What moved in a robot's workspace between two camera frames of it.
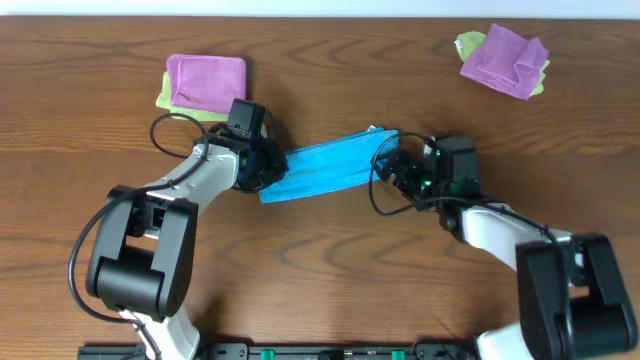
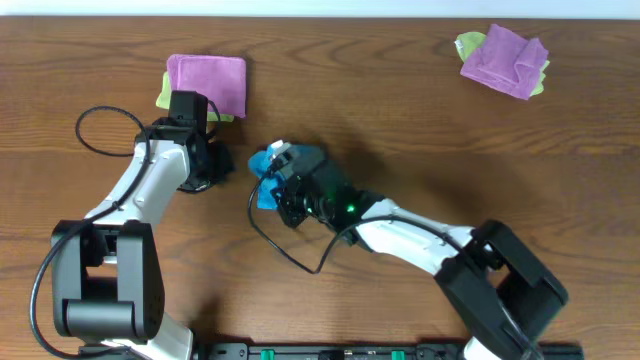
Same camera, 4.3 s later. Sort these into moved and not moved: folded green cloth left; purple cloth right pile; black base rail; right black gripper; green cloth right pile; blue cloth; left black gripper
Moved: right black gripper; left black gripper; blue cloth
Not moved: black base rail; purple cloth right pile; green cloth right pile; folded green cloth left
